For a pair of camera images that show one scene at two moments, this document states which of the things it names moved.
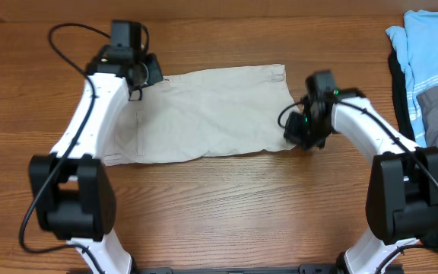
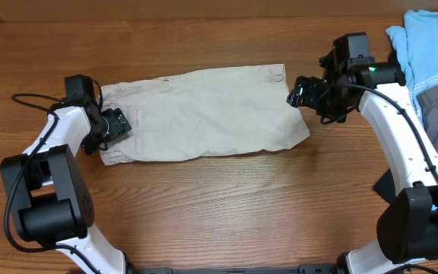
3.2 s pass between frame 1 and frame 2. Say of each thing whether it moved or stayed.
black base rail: stayed
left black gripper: moved
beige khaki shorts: stayed
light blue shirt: stayed
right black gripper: moved
